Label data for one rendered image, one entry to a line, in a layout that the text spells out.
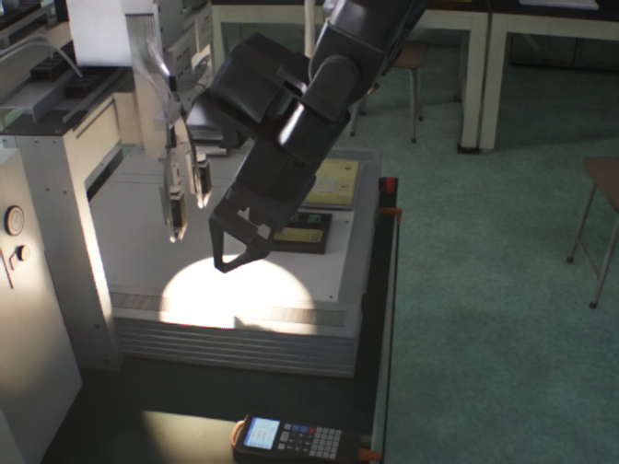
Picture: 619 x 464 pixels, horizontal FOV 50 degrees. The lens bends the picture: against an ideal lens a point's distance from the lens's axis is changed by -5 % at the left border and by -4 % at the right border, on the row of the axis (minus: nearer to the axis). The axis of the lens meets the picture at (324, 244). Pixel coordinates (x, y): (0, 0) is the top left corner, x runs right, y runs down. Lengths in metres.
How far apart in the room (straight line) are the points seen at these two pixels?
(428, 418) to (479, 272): 0.81
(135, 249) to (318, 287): 0.39
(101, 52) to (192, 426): 0.64
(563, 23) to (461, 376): 1.90
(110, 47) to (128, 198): 0.52
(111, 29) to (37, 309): 0.46
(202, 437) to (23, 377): 0.30
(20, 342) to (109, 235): 0.47
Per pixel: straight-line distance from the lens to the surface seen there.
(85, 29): 1.20
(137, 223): 1.52
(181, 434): 1.18
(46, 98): 1.15
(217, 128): 0.69
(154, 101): 1.20
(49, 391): 1.20
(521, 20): 3.52
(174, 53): 1.16
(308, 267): 1.33
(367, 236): 1.41
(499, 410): 2.27
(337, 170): 1.57
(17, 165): 1.05
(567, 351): 2.53
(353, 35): 0.59
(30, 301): 1.11
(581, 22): 3.57
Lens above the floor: 1.63
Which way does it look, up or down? 34 degrees down
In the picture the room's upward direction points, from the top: 1 degrees counter-clockwise
